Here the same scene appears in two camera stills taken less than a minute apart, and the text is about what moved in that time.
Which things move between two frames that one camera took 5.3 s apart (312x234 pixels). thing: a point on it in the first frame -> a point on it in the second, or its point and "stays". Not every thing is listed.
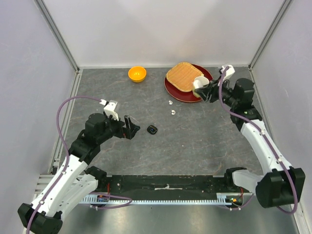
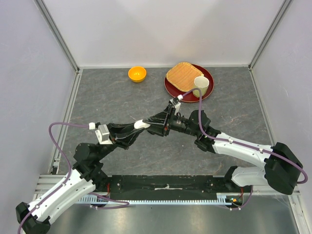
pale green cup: [198, 82] stays
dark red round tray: [184, 96] stays
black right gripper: [212, 88] -> [160, 122]
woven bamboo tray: [182, 75] stays
